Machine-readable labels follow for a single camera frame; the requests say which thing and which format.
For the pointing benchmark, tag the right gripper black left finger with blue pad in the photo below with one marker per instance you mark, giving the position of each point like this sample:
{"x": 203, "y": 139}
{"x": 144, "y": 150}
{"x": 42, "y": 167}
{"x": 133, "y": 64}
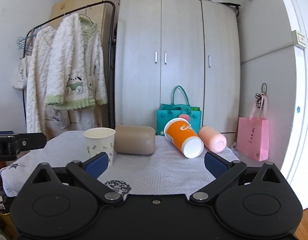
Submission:
{"x": 85, "y": 175}

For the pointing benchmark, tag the white patterned tablecloth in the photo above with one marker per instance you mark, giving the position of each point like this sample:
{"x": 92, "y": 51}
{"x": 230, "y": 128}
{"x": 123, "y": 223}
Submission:
{"x": 166, "y": 171}

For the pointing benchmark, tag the white and green fleece robe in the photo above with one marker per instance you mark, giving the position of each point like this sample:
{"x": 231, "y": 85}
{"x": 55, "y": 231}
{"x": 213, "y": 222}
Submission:
{"x": 76, "y": 78}

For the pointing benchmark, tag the teal tote bag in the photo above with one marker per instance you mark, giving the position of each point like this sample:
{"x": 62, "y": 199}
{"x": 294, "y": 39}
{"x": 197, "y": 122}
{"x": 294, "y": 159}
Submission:
{"x": 167, "y": 112}

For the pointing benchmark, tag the taupe cylindrical cup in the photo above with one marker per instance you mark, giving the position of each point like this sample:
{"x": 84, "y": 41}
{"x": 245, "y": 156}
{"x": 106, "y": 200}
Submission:
{"x": 134, "y": 140}

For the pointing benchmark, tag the orange and white paper cup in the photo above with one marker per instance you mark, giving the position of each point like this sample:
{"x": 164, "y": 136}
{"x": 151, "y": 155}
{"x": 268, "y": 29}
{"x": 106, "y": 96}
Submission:
{"x": 184, "y": 138}

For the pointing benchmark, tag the pink cylindrical cup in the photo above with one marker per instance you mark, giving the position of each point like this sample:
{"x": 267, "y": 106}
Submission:
{"x": 212, "y": 139}

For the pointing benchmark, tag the blue clothes hangers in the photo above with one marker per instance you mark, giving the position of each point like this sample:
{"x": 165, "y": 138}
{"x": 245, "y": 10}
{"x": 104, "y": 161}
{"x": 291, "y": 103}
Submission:
{"x": 26, "y": 43}

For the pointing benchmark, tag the white leaf-print paper cup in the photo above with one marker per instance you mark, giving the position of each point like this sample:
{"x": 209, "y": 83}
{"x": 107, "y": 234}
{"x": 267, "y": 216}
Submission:
{"x": 100, "y": 139}

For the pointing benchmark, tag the beige wooden cabinet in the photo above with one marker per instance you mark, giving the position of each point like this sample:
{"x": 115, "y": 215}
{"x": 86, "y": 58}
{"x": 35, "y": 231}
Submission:
{"x": 101, "y": 15}

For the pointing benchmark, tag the grey three-door wardrobe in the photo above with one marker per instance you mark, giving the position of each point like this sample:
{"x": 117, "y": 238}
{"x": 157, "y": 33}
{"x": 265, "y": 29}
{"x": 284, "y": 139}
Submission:
{"x": 166, "y": 47}

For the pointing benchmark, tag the black clothes rack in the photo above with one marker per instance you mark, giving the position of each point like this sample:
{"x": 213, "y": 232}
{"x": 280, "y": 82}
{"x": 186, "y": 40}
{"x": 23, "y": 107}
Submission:
{"x": 110, "y": 60}

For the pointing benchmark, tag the pink paper shopping bag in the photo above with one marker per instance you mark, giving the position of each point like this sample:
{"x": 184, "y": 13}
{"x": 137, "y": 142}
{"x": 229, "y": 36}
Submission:
{"x": 253, "y": 131}

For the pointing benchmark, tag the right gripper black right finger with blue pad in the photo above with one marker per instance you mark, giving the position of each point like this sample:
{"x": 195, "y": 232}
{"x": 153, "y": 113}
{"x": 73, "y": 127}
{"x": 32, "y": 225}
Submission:
{"x": 225, "y": 174}

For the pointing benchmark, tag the white hanging tote bag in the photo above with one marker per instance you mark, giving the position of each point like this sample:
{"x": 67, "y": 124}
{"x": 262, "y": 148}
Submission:
{"x": 19, "y": 78}

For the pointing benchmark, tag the white door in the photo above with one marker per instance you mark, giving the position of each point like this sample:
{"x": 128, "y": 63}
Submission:
{"x": 295, "y": 164}

